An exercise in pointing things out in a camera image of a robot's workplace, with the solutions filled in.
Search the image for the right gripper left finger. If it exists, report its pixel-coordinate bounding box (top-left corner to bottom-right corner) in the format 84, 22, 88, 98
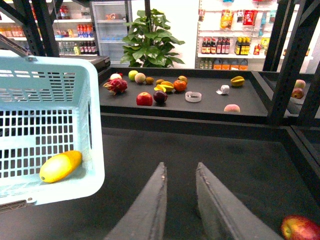
105, 162, 167, 240

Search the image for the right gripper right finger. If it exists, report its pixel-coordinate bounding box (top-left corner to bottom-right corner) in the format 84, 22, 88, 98
195, 162, 282, 240

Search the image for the yellow mango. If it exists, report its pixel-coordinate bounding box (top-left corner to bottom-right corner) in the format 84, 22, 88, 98
39, 150, 83, 184

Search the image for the light blue plastic basket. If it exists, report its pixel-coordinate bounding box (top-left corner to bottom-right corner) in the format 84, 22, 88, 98
0, 36, 105, 213

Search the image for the red green mango back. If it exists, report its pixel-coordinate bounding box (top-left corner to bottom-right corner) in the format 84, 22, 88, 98
177, 75, 188, 84

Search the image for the red yellow apple near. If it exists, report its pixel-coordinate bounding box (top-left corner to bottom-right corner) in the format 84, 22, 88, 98
280, 215, 320, 240

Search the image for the pale peach front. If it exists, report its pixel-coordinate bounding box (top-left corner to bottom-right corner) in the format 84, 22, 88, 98
224, 104, 241, 113

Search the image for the dark purple plum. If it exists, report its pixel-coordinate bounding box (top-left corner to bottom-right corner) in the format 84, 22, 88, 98
153, 90, 168, 104

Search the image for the yellow star fruit right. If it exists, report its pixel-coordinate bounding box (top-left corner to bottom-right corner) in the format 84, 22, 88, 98
230, 76, 245, 87

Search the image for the yellow star fruit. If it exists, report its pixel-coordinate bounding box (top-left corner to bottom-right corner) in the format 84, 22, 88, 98
154, 81, 174, 93
230, 76, 245, 87

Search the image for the yellow star fruit centre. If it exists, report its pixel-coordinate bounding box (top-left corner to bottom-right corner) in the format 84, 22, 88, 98
154, 81, 174, 93

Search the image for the orange persimmon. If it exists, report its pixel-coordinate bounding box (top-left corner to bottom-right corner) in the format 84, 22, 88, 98
173, 80, 187, 92

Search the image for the pink dragon fruit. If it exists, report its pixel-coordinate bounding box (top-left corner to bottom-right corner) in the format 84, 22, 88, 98
103, 78, 128, 95

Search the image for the brown kiwi right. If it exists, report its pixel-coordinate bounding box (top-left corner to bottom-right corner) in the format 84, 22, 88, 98
155, 79, 165, 85

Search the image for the brown kiwi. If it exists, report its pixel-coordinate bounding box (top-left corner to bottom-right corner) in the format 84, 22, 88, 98
145, 76, 155, 85
155, 79, 165, 85

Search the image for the brown kiwi left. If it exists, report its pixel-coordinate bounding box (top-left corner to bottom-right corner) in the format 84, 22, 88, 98
145, 76, 155, 85

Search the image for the red apple side tray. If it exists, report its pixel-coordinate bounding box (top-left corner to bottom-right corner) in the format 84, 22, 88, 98
291, 87, 305, 99

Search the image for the green apple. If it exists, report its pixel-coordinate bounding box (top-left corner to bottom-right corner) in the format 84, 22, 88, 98
128, 70, 139, 81

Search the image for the white round fruit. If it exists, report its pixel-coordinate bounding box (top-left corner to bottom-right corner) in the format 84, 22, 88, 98
109, 73, 122, 80

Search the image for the peach on side tray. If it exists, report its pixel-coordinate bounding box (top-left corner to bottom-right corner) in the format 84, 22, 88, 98
294, 79, 306, 89

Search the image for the chest freezer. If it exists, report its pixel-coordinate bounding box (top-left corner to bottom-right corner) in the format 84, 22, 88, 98
90, 56, 111, 73

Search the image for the green potted plant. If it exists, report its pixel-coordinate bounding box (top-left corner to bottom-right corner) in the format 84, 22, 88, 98
120, 8, 185, 68

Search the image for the glass door fridge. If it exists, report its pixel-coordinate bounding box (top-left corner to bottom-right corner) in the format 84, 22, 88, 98
90, 0, 132, 65

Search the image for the clear tape ring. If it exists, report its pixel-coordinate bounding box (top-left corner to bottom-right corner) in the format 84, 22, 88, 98
184, 91, 203, 103

